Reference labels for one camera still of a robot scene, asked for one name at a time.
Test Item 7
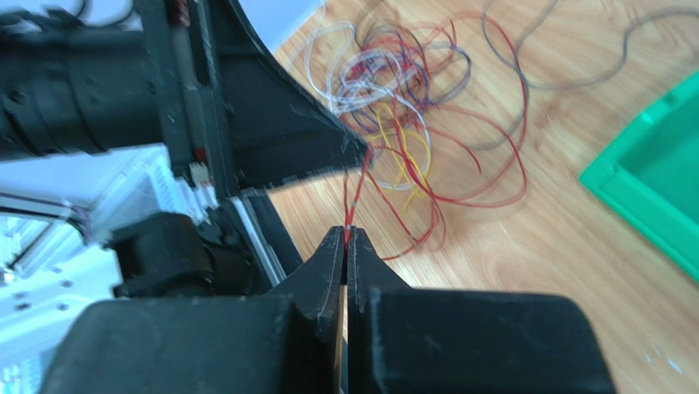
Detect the dark purple wire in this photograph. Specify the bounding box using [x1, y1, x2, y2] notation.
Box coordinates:
[349, 27, 473, 135]

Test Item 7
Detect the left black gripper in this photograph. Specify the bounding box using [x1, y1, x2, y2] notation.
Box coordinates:
[133, 1, 371, 191]

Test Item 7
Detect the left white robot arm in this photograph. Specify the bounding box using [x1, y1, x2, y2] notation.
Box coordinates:
[1, 1, 369, 198]

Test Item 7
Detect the left green plastic bin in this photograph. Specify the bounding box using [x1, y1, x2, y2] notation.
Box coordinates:
[579, 74, 698, 280]

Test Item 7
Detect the red wire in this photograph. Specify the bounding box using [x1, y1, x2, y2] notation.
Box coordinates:
[342, 13, 530, 262]

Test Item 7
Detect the yellow wire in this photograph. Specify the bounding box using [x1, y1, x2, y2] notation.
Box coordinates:
[371, 103, 432, 214]

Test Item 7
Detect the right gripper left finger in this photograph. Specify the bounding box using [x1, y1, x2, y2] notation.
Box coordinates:
[40, 227, 344, 393]

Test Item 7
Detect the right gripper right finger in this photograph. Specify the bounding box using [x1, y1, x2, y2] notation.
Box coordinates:
[347, 227, 616, 393]

